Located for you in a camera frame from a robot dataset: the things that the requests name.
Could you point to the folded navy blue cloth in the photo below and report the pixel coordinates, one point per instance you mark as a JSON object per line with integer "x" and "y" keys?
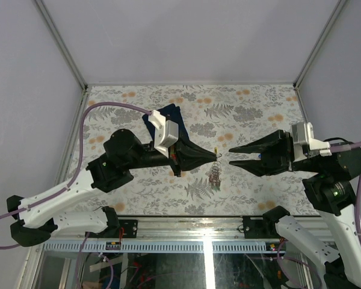
{"x": 171, "y": 112}

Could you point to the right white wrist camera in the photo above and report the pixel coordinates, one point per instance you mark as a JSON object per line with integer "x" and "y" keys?
{"x": 305, "y": 145}

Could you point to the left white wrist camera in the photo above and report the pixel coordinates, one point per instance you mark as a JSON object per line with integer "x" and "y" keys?
{"x": 166, "y": 132}

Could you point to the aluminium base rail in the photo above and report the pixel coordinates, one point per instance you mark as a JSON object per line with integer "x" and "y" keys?
{"x": 183, "y": 228}

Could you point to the keyring with tagged keys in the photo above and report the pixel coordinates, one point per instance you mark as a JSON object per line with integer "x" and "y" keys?
{"x": 215, "y": 172}

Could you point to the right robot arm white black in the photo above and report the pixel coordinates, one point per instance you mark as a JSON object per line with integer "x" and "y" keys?
{"x": 333, "y": 165}

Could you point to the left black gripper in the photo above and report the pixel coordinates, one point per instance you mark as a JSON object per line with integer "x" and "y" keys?
{"x": 188, "y": 155}

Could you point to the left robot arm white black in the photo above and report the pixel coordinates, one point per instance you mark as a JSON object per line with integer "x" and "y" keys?
{"x": 47, "y": 214}

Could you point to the right aluminium frame post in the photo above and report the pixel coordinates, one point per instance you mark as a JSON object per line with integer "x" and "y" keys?
{"x": 328, "y": 27}

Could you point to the left aluminium frame post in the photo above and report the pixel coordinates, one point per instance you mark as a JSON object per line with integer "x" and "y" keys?
{"x": 60, "y": 44}

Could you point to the slotted white cable duct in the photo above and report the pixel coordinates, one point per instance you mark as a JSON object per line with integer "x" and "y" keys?
{"x": 134, "y": 246}

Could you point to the aluminium frame post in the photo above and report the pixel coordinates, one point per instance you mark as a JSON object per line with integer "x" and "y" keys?
{"x": 60, "y": 44}
{"x": 328, "y": 27}

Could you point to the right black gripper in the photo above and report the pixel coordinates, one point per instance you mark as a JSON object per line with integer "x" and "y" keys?
{"x": 277, "y": 150}

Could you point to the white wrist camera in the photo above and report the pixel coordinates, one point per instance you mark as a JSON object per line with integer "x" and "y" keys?
{"x": 166, "y": 132}
{"x": 305, "y": 145}

